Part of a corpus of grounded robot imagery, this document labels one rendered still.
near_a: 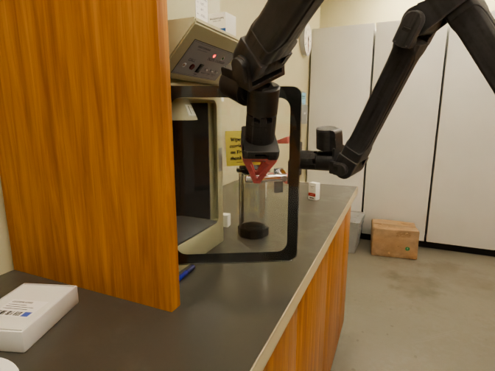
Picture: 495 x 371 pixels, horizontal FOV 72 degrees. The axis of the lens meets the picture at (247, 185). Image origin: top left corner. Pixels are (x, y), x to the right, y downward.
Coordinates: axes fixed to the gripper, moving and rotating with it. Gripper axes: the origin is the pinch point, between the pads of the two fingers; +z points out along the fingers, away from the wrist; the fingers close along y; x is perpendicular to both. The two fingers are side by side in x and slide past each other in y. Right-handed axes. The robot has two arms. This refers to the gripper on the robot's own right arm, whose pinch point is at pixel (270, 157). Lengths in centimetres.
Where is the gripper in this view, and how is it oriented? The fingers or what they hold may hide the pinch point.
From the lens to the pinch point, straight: 107.1
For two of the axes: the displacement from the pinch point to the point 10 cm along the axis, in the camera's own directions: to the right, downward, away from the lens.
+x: -4.0, 2.0, -9.0
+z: -9.2, -0.8, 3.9
